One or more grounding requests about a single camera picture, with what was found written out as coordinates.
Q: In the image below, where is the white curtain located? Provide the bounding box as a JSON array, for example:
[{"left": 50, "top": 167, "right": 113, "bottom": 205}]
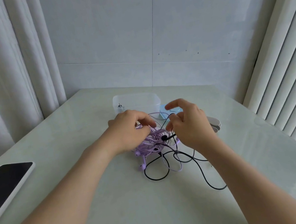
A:
[
  {"left": 0, "top": 0, "right": 75, "bottom": 163},
  {"left": 227, "top": 0, "right": 296, "bottom": 160}
]

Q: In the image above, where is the purple earphone cable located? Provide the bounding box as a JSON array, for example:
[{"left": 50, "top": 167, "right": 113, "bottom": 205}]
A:
[{"left": 127, "top": 109, "right": 186, "bottom": 178}]

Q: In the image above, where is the light blue lid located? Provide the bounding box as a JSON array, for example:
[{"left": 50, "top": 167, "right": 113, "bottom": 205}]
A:
[{"left": 156, "top": 101, "right": 185, "bottom": 121}]

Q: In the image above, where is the person's right hand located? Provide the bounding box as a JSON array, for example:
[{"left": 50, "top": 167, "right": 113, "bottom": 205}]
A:
[{"left": 162, "top": 94, "right": 218, "bottom": 154}]

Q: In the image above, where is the clear plastic container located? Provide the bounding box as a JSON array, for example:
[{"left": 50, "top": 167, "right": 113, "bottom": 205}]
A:
[{"left": 111, "top": 89, "right": 164, "bottom": 120}]

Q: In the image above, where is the black earphone cable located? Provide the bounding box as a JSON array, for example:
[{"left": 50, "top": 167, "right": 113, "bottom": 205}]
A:
[{"left": 136, "top": 107, "right": 228, "bottom": 201}]

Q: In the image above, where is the person's left forearm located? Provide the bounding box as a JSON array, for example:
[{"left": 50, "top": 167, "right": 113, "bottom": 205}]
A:
[{"left": 0, "top": 131, "right": 135, "bottom": 224}]

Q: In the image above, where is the person's left hand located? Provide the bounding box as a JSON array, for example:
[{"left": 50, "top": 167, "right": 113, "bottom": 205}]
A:
[{"left": 103, "top": 106, "right": 160, "bottom": 157}]

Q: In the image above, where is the white oval case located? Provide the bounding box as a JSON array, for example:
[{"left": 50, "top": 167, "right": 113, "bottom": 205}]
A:
[{"left": 206, "top": 114, "right": 223, "bottom": 133}]

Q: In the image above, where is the person's right forearm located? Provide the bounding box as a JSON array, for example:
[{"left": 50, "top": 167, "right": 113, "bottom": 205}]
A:
[{"left": 193, "top": 119, "right": 296, "bottom": 224}]

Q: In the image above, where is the tablet with white case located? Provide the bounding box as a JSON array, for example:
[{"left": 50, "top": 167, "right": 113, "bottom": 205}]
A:
[{"left": 0, "top": 160, "right": 45, "bottom": 224}]

